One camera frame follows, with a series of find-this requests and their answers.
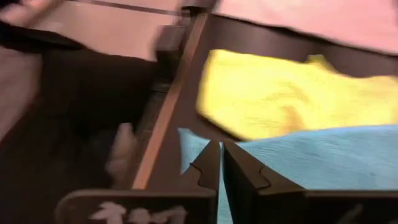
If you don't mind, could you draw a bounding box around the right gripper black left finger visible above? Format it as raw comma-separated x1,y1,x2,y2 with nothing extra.
54,139,221,224

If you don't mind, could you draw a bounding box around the grey microfiber towel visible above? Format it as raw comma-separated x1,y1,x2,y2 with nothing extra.
214,0,398,55

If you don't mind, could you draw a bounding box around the yellow microfiber towel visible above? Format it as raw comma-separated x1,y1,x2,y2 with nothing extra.
195,49,398,141

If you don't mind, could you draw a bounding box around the blue microfiber towel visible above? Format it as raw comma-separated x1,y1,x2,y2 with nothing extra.
177,124,398,224

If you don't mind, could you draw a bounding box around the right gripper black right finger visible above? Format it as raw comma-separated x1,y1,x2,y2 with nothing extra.
223,139,398,224

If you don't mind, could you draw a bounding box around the black aluminium table frame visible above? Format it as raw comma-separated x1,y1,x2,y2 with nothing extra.
132,6,215,190

